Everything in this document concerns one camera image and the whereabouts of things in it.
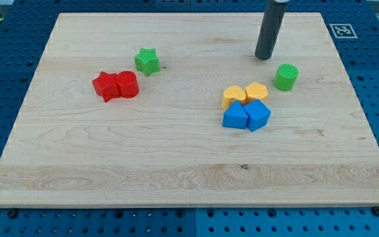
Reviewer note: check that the green cylinder block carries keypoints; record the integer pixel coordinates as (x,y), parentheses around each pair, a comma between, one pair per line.
(285,77)

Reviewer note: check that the yellow hexagon block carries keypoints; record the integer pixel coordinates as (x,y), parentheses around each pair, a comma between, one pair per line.
(256,91)

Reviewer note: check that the light wooden board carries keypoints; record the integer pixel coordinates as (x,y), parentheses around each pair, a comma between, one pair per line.
(166,147)

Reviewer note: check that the blue triangle block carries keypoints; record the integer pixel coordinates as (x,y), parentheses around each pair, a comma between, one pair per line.
(235,116)

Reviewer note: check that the yellow heart block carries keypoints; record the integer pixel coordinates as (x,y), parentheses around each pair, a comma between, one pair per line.
(232,94)

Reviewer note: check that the blue cube block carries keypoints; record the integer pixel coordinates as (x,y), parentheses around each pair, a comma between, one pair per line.
(258,115)

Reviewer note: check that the green star block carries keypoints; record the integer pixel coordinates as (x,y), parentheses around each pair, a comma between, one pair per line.
(147,61)

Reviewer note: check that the red cylinder block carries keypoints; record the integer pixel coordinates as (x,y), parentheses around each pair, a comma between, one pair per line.
(127,83)

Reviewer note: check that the red star block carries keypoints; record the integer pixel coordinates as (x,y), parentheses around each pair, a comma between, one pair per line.
(105,86)

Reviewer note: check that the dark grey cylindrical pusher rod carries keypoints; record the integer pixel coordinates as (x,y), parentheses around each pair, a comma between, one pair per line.
(270,27)

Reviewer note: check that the white fiducial marker tag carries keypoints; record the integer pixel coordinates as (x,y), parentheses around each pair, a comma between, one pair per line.
(343,31)

